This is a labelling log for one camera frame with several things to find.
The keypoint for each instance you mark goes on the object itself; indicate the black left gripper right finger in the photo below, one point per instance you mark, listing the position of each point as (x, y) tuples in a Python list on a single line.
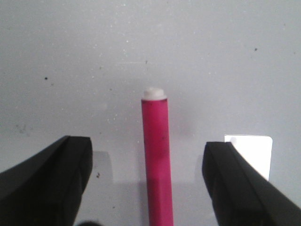
[(240, 195)]

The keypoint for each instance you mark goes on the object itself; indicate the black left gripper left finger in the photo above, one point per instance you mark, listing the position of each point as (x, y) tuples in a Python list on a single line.
[(47, 188)]

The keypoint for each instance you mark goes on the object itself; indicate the pink red marker pen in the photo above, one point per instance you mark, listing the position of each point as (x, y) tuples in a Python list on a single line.
[(157, 157)]

